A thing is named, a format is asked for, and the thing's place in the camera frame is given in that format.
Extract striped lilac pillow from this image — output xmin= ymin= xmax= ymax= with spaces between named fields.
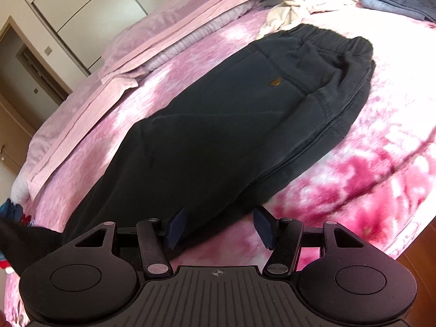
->
xmin=146 ymin=5 xmax=261 ymax=74

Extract wooden door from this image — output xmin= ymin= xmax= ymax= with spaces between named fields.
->
xmin=0 ymin=95 xmax=45 ymax=178

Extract pink pillow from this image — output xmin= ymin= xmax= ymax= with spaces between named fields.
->
xmin=27 ymin=73 xmax=140 ymax=198
xmin=97 ymin=0 xmax=266 ymax=87

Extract right pink pillow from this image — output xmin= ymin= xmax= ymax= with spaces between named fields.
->
xmin=97 ymin=0 xmax=266 ymax=87

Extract wooden doorway frame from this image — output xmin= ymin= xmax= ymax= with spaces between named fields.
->
xmin=0 ymin=15 xmax=74 ymax=108

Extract pink floral bed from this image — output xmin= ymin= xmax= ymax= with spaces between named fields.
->
xmin=0 ymin=0 xmax=436 ymax=327

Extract blue folded clothing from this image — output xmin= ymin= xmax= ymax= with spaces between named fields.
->
xmin=0 ymin=200 xmax=17 ymax=220

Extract left pink pillow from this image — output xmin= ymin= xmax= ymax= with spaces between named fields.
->
xmin=27 ymin=73 xmax=140 ymax=198

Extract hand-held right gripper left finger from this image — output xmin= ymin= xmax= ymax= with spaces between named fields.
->
xmin=73 ymin=207 xmax=189 ymax=278

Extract black pants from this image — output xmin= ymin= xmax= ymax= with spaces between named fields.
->
xmin=0 ymin=23 xmax=376 ymax=273

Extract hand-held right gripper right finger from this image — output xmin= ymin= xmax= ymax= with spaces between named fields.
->
xmin=253 ymin=206 xmax=363 ymax=276

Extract white lilac pillow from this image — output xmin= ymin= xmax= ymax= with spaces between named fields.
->
xmin=10 ymin=168 xmax=35 ymax=208

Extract red folded clothing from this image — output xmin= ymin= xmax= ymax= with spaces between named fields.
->
xmin=0 ymin=257 xmax=16 ymax=275

